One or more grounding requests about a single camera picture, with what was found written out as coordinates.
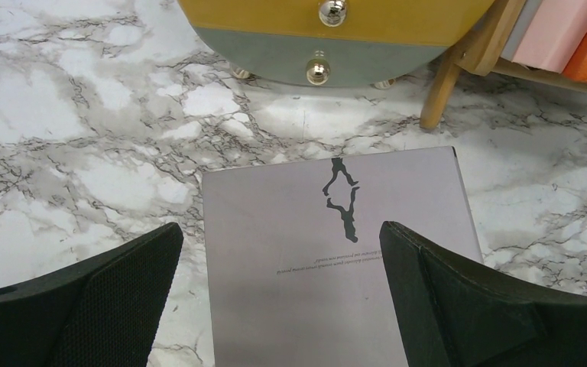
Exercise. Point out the grey white cover book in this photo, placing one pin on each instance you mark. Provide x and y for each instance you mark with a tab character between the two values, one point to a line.
293	255

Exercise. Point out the pink flower cover book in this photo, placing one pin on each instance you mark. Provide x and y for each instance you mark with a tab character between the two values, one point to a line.
552	37

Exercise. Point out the wooden book rack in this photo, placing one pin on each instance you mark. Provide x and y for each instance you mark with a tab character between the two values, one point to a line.
479	53

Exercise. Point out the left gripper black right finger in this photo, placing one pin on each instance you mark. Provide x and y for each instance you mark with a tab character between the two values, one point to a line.
453	311

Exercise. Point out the cream and orange bread box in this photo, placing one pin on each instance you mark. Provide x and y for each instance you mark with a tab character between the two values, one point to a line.
331	43

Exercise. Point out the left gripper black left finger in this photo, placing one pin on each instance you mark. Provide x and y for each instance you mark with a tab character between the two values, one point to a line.
101	311

